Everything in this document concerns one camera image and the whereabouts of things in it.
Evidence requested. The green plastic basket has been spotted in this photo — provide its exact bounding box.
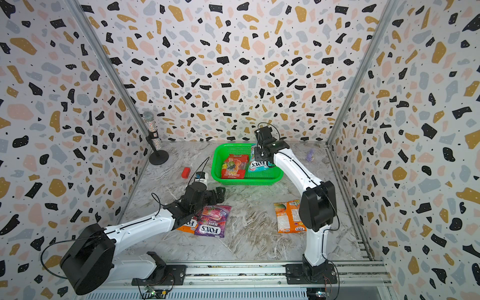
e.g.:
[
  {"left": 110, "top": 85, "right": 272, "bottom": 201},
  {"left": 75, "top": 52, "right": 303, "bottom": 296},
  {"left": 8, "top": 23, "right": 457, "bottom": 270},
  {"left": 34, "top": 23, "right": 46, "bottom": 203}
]
[{"left": 211, "top": 143, "right": 284, "bottom": 186}]

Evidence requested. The red block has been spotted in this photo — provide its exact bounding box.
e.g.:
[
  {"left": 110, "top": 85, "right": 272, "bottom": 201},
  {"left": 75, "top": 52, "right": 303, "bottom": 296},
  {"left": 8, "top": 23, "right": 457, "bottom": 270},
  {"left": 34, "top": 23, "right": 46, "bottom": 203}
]
[{"left": 181, "top": 167, "right": 191, "bottom": 179}]

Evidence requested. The teal Fox's candy bag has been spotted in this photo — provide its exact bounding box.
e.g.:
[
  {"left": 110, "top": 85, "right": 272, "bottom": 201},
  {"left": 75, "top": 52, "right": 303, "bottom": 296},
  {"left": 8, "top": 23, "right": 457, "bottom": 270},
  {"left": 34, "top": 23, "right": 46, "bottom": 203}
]
[{"left": 247, "top": 145, "right": 275, "bottom": 176}]

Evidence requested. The purple Fox's berries bag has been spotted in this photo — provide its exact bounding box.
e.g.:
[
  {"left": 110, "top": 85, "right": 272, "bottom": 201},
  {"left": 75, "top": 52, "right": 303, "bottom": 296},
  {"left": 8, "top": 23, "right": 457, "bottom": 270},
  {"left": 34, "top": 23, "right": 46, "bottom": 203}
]
[{"left": 194, "top": 205, "right": 231, "bottom": 238}]

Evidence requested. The red candy bag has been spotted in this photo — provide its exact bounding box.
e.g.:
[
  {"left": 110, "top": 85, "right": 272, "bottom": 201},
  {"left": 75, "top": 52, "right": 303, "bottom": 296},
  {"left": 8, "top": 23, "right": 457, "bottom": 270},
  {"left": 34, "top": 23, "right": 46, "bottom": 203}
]
[{"left": 221, "top": 154, "right": 250, "bottom": 180}]

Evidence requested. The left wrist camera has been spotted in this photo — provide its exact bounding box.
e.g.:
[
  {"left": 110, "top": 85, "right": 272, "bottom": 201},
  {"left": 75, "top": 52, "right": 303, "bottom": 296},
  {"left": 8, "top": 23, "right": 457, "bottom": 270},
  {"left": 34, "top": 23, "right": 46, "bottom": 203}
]
[{"left": 194, "top": 171, "right": 208, "bottom": 185}]

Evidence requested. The orange Fox's fruits bag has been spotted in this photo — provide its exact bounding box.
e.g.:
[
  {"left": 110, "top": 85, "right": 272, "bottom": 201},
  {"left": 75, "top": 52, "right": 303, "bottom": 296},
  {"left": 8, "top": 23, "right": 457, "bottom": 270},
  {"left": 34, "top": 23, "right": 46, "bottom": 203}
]
[{"left": 176, "top": 216, "right": 198, "bottom": 235}]

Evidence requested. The black microphone stand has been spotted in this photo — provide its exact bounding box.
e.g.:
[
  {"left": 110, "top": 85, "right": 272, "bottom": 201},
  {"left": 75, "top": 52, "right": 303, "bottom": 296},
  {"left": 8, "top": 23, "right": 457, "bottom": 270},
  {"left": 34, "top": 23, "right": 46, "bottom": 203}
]
[{"left": 142, "top": 111, "right": 169, "bottom": 166}]

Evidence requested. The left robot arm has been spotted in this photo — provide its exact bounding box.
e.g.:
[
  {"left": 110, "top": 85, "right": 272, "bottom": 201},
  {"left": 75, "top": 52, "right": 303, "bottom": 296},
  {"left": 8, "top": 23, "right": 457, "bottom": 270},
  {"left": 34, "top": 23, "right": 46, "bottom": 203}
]
[{"left": 59, "top": 182, "right": 226, "bottom": 296}]

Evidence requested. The orange candy bag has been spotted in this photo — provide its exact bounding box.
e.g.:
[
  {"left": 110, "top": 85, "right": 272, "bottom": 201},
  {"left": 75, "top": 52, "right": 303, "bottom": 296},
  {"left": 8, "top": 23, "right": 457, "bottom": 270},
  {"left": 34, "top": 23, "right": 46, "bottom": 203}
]
[{"left": 274, "top": 200, "right": 306, "bottom": 234}]

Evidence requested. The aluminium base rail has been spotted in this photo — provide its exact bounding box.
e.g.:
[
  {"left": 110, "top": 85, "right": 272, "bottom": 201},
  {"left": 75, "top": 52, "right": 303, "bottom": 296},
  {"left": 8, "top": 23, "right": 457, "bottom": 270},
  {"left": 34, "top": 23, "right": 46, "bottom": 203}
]
[{"left": 72, "top": 260, "right": 395, "bottom": 300}]

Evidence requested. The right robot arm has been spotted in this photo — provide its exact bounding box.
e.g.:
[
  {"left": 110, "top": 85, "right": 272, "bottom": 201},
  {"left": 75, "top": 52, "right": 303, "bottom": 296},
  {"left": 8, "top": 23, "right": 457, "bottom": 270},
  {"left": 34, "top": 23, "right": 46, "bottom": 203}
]
[{"left": 254, "top": 126, "right": 338, "bottom": 283}]

